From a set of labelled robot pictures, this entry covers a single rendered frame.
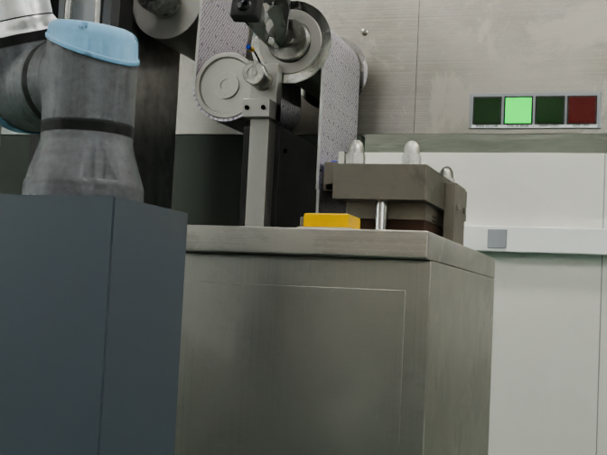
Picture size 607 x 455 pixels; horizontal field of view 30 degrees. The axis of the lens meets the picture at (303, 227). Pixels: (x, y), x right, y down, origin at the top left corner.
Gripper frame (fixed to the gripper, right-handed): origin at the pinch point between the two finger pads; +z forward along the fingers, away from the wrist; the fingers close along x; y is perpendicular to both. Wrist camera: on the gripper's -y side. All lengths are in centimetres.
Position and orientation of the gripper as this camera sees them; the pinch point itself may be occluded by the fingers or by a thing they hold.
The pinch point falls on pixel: (272, 41)
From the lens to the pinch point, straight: 199.1
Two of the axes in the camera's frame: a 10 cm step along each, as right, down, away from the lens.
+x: -9.5, -0.2, 3.0
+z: 2.0, 7.0, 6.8
